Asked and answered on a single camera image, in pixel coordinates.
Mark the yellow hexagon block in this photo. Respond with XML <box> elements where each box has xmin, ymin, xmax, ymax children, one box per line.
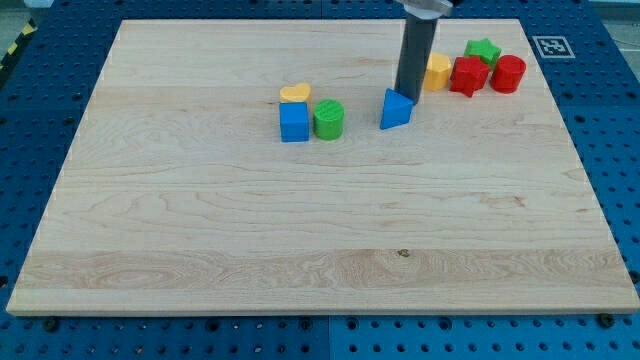
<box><xmin>423</xmin><ymin>52</ymin><xmax>452</xmax><ymax>91</ymax></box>

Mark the white fiducial marker tag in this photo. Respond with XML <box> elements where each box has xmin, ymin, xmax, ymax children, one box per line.
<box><xmin>532</xmin><ymin>35</ymin><xmax>575</xmax><ymax>59</ymax></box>

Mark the yellow heart block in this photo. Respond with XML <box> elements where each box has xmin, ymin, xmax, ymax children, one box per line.
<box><xmin>279</xmin><ymin>82</ymin><xmax>312</xmax><ymax>103</ymax></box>

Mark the wooden board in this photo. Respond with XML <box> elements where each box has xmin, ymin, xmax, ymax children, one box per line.
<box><xmin>7</xmin><ymin>19</ymin><xmax>639</xmax><ymax>316</ymax></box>

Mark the blue cube block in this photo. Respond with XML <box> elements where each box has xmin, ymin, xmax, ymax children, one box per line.
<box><xmin>279</xmin><ymin>102</ymin><xmax>310</xmax><ymax>142</ymax></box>

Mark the red star block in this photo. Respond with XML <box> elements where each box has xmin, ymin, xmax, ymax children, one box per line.
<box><xmin>449</xmin><ymin>55</ymin><xmax>491</xmax><ymax>97</ymax></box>

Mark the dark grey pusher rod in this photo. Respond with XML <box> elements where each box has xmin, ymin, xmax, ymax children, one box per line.
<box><xmin>394</xmin><ymin>13</ymin><xmax>438</xmax><ymax>104</ymax></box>

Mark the red cylinder block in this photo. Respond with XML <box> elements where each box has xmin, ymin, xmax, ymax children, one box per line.
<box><xmin>490</xmin><ymin>55</ymin><xmax>527</xmax><ymax>94</ymax></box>

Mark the blue triangle block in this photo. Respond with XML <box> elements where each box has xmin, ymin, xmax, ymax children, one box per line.
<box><xmin>379</xmin><ymin>88</ymin><xmax>414</xmax><ymax>130</ymax></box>

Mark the green cylinder block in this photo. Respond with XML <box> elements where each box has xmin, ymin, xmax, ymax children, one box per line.
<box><xmin>313</xmin><ymin>99</ymin><xmax>345</xmax><ymax>140</ymax></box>

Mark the green star block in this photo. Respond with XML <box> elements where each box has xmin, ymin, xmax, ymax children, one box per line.
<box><xmin>464</xmin><ymin>38</ymin><xmax>502</xmax><ymax>68</ymax></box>

